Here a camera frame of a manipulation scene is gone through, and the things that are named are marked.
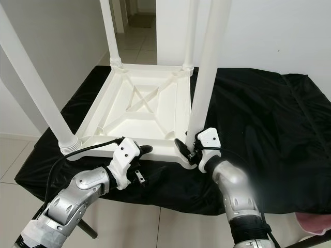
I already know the black metal stand leg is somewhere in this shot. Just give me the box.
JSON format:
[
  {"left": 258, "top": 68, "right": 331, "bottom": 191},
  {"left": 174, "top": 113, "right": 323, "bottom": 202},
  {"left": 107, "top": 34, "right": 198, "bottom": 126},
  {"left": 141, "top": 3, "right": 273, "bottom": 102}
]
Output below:
[{"left": 78, "top": 220, "right": 99, "bottom": 238}]

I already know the black table cloth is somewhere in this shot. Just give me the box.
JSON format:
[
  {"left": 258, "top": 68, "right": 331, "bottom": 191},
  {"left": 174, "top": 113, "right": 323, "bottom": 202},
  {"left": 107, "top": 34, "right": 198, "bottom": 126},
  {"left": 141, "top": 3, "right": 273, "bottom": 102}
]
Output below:
[{"left": 14, "top": 66, "right": 331, "bottom": 215}]

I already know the pink seat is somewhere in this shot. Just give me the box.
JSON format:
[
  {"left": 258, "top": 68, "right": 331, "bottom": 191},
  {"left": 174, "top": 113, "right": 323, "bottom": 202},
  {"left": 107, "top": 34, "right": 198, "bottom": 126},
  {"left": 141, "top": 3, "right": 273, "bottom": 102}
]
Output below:
[{"left": 295, "top": 212, "right": 331, "bottom": 236}]

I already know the black metal bar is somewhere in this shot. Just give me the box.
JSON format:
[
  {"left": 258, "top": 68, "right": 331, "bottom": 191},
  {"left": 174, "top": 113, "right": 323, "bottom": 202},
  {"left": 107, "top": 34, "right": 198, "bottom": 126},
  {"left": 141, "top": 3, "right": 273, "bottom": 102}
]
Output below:
[{"left": 297, "top": 235, "right": 331, "bottom": 248}]

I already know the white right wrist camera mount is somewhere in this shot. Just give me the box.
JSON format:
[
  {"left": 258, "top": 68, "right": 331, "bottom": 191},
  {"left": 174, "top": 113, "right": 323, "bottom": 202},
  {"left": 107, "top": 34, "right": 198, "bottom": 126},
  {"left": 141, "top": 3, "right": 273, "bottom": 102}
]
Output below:
[{"left": 195, "top": 128, "right": 220, "bottom": 171}]

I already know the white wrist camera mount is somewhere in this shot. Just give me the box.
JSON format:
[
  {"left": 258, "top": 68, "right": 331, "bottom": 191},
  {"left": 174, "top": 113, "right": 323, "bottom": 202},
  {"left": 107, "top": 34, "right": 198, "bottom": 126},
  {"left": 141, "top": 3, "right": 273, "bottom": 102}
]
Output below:
[
  {"left": 195, "top": 128, "right": 220, "bottom": 171},
  {"left": 109, "top": 137, "right": 143, "bottom": 191}
]

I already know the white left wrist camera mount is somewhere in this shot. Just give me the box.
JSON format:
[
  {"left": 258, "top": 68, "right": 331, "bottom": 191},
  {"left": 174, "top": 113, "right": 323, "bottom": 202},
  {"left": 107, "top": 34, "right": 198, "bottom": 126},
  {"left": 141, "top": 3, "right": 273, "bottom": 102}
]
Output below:
[{"left": 109, "top": 137, "right": 143, "bottom": 191}]

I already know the beige door frame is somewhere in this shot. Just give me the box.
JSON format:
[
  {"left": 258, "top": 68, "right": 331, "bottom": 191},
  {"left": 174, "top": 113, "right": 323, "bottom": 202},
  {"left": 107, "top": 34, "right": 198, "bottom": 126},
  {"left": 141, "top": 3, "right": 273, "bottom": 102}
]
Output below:
[{"left": 118, "top": 0, "right": 131, "bottom": 32}]

